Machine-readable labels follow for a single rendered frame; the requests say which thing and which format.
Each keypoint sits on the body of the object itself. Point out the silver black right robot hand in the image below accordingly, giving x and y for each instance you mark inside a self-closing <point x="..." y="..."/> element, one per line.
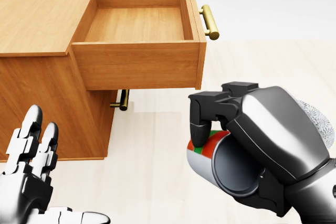
<point x="273" y="129"/>

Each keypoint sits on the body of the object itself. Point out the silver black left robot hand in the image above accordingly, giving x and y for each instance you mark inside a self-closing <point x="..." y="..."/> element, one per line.
<point x="23" y="190"/>

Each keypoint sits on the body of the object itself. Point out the red green white tin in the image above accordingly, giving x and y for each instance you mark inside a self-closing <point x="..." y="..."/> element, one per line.
<point x="202" y="159"/>

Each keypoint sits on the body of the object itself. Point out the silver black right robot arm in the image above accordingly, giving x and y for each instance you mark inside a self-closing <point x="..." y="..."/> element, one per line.
<point x="315" y="197"/>

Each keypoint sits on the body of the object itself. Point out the closed wooden drawer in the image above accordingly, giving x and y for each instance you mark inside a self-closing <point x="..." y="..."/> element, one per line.
<point x="104" y="121"/>

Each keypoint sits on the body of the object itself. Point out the open wooden drawer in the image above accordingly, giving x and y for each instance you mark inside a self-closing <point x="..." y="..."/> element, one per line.
<point x="136" y="24"/>

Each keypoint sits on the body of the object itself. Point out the wooden cabinet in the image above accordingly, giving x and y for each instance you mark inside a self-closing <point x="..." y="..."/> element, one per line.
<point x="34" y="16"/>

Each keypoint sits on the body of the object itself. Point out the white patterned bowl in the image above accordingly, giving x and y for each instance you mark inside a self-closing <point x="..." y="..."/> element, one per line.
<point x="320" y="124"/>

